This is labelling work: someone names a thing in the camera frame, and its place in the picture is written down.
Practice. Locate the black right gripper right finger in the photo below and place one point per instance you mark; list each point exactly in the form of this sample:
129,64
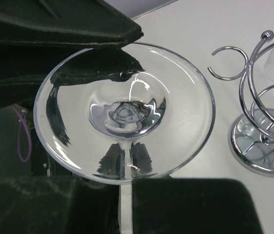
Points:
193,206

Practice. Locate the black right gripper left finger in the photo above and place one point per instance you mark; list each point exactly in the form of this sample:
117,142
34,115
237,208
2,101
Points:
36,35

